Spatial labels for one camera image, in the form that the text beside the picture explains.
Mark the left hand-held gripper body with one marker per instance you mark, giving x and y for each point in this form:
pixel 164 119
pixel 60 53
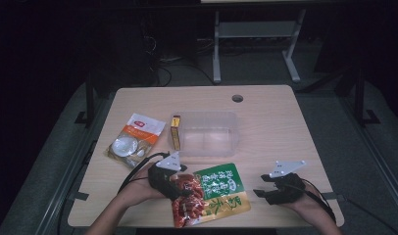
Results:
pixel 162 181

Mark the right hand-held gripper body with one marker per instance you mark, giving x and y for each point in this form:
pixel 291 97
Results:
pixel 285 189

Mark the green red snack packet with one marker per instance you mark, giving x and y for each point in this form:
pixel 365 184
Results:
pixel 216 196

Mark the small yellow red packet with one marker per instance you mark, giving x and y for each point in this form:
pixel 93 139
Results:
pixel 175 133

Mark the clear plastic container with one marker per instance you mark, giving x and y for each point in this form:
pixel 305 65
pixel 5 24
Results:
pixel 207 137

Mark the white orange snack packet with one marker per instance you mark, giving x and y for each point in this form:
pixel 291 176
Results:
pixel 136 135

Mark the person's left hand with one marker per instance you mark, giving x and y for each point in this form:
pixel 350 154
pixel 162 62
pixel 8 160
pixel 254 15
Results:
pixel 138 191

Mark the person's right hand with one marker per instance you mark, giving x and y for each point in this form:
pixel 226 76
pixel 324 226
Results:
pixel 309 207

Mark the grey tape strip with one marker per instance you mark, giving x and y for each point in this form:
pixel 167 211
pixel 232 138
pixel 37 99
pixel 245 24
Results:
pixel 337 197
pixel 79 196

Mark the black metal stand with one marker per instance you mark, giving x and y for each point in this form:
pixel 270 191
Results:
pixel 89 104
pixel 360 104

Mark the white metal stand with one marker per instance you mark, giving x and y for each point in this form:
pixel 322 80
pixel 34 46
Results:
pixel 256 29

